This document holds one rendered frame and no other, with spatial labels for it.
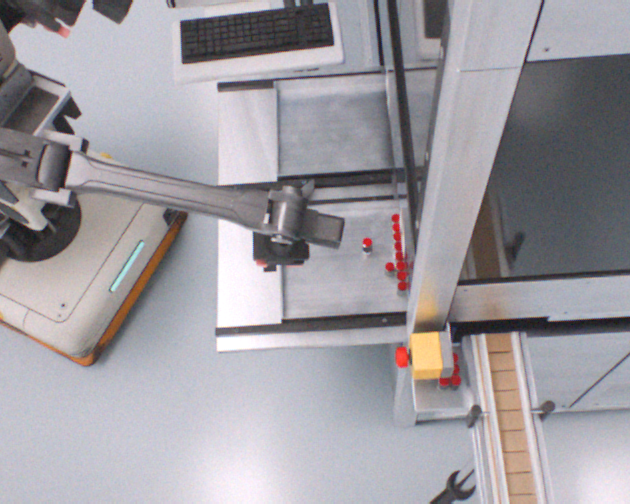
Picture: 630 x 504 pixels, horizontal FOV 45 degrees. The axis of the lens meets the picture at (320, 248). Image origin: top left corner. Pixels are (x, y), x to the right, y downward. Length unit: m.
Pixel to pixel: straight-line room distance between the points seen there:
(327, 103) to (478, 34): 1.16
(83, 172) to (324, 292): 0.63
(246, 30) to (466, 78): 1.36
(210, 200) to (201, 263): 1.48
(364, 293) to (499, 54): 0.96
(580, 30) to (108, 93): 2.53
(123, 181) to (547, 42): 0.71
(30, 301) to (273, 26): 1.10
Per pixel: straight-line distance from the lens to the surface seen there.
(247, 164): 1.80
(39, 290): 2.49
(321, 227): 1.26
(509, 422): 1.54
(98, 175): 1.24
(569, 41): 0.77
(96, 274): 2.45
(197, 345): 2.58
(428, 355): 1.45
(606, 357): 1.89
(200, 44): 2.09
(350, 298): 1.63
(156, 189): 1.22
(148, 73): 3.14
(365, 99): 1.87
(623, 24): 0.77
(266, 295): 1.65
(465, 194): 1.00
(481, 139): 0.89
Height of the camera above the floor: 2.42
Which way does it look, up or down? 66 degrees down
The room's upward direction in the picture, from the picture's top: 8 degrees counter-clockwise
